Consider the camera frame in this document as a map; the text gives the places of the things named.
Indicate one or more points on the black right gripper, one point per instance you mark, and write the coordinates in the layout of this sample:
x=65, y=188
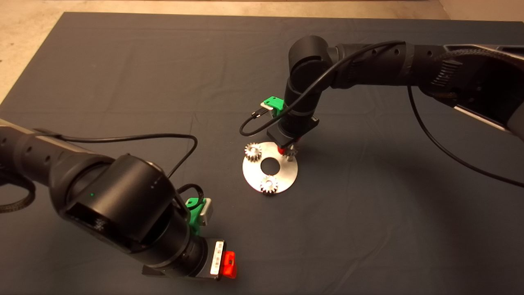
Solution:
x=292, y=130

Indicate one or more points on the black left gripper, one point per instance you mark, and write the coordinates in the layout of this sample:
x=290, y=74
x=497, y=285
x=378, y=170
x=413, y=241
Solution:
x=217, y=258

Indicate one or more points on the small steel planetary gear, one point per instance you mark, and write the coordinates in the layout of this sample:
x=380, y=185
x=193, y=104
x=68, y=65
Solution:
x=290, y=152
x=250, y=152
x=265, y=187

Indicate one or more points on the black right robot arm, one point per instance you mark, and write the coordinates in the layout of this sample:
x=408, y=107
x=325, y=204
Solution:
x=376, y=65

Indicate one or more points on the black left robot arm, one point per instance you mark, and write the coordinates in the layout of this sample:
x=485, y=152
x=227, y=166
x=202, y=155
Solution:
x=123, y=200

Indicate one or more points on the round metal carrier plate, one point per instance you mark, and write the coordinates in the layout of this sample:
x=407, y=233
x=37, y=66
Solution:
x=286, y=176

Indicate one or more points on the dark grey table cloth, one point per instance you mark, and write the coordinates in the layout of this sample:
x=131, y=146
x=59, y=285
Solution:
x=368, y=225

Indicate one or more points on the green right camera mount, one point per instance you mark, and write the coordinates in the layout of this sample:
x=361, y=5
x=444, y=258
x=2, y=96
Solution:
x=276, y=102

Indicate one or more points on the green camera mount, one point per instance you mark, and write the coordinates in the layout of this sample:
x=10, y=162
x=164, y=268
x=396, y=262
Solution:
x=276, y=102
x=194, y=213

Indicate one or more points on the silver right camera box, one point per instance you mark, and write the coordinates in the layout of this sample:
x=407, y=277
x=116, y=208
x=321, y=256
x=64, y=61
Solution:
x=266, y=106

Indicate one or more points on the silver camera box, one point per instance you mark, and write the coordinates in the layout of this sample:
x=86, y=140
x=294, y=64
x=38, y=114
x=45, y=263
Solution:
x=206, y=213
x=266, y=106

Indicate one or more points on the silver left camera box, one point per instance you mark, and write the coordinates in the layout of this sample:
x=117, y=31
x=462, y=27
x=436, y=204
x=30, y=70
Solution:
x=206, y=213

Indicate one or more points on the green left camera mount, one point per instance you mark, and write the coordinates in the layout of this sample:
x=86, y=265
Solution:
x=194, y=213

